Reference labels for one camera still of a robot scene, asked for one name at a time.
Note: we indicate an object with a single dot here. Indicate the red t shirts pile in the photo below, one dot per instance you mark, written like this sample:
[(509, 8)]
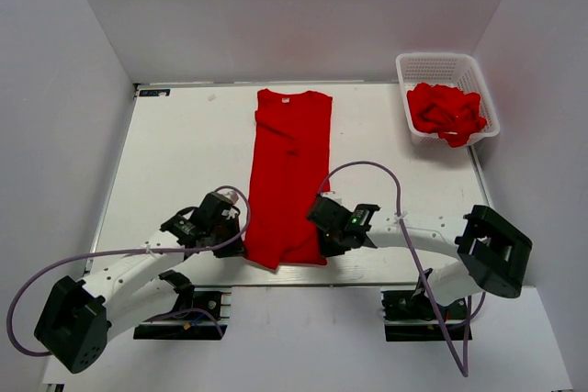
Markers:
[(447, 112)]

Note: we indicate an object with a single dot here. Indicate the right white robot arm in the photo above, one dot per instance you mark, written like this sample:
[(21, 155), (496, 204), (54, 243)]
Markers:
[(488, 254)]

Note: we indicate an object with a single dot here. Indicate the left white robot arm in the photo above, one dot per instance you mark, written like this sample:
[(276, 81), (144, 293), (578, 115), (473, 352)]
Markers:
[(82, 316)]

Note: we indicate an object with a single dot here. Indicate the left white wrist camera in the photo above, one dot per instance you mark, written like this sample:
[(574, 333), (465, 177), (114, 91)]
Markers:
[(230, 194)]

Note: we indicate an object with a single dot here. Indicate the black table label sticker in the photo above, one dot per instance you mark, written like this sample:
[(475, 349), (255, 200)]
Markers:
[(154, 92)]

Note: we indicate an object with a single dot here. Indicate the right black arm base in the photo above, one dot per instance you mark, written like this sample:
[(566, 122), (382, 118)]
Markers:
[(408, 319)]

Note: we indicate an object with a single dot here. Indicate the red t shirt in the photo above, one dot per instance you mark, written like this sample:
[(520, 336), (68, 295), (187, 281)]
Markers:
[(291, 159)]

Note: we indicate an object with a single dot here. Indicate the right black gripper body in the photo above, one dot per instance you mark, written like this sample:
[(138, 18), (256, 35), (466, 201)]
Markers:
[(331, 243)]

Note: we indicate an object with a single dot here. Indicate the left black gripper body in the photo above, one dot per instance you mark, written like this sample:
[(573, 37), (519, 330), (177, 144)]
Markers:
[(222, 232)]

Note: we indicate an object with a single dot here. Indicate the white plastic basket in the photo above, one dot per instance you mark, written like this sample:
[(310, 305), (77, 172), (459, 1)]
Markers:
[(447, 69)]

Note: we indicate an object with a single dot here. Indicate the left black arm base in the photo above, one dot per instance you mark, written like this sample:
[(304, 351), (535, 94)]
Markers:
[(202, 317)]

